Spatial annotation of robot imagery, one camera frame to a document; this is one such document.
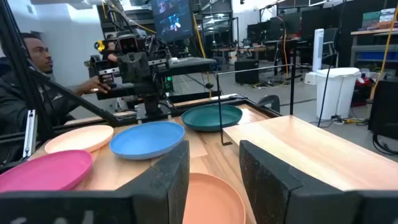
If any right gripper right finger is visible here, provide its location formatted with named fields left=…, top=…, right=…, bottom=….
left=239, top=139, right=398, bottom=224

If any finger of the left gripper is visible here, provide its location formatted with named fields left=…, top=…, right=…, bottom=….
left=132, top=51, right=151, bottom=83
left=117, top=52, right=135, bottom=83

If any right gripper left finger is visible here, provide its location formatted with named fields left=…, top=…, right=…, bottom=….
left=0, top=140, right=190, bottom=224

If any blue plate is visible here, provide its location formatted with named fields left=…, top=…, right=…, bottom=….
left=109, top=121, right=186, bottom=161

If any orange plate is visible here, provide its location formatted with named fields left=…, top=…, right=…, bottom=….
left=182, top=172, right=246, bottom=224

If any teal green plate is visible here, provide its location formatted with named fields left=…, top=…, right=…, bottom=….
left=181, top=104, right=243, bottom=133

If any cream plate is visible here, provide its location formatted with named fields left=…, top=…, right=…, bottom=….
left=44, top=124, right=114, bottom=155

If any pink plate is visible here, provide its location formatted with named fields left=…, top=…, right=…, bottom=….
left=0, top=149, right=94, bottom=193

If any grey table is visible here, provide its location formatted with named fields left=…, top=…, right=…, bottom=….
left=158, top=57, right=217, bottom=77

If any person's hand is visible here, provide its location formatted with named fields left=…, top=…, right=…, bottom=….
left=76, top=76, right=112, bottom=96

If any large display screen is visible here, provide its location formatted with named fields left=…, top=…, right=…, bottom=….
left=150, top=0, right=195, bottom=41

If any black box on floor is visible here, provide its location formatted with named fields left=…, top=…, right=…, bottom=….
left=234, top=58, right=260, bottom=85

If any black table clamp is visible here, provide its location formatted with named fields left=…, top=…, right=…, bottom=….
left=257, top=94, right=281, bottom=113

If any person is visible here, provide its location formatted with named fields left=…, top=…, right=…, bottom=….
left=0, top=32, right=82, bottom=163

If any white trash bin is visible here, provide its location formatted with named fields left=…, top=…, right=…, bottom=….
left=314, top=67, right=362, bottom=121

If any red tool bag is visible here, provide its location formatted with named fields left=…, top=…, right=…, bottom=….
left=352, top=76, right=373, bottom=107

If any black equipment case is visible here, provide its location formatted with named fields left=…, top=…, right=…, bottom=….
left=368, top=80, right=398, bottom=141

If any white tower fan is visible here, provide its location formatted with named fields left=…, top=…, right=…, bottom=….
left=303, top=28, right=325, bottom=85

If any black office chair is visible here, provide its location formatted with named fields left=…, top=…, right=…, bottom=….
left=322, top=27, right=340, bottom=68

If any green box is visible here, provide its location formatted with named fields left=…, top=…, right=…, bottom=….
left=362, top=11, right=382, bottom=30

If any yellow hanging cable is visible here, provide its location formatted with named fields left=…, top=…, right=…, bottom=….
left=369, top=6, right=398, bottom=101
left=282, top=28, right=289, bottom=82
left=192, top=14, right=213, bottom=98

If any wooden shelf with black frame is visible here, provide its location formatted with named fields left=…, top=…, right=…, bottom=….
left=216, top=63, right=398, bottom=192

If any silver metal bracket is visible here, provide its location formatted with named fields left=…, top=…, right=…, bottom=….
left=22, top=108, right=39, bottom=160

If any thin black cable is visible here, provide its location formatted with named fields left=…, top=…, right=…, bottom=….
left=317, top=0, right=343, bottom=119

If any wooden desk with grey frame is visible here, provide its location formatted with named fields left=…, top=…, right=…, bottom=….
left=350, top=28, right=398, bottom=68

